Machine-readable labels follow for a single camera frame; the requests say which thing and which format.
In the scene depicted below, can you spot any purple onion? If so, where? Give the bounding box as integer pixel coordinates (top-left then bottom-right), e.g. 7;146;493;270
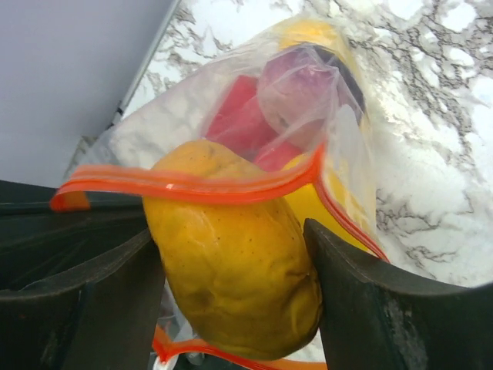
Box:
257;43;340;150

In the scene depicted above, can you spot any red bell pepper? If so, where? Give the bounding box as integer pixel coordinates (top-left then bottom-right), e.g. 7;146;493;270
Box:
204;75;301;172

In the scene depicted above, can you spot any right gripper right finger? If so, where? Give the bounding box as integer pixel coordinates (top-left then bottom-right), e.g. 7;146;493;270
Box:
304;219;493;370

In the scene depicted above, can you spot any small orange fruit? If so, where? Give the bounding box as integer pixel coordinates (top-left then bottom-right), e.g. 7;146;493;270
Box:
141;139;324;362

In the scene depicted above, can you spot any clear zip top bag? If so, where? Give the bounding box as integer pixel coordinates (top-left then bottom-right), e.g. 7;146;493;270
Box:
50;15;384;369

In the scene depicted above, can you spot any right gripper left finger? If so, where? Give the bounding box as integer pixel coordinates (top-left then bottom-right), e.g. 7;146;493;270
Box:
1;181;164;369

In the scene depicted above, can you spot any yellow lemon front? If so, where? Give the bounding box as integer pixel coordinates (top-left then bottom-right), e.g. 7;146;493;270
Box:
277;18;383;255

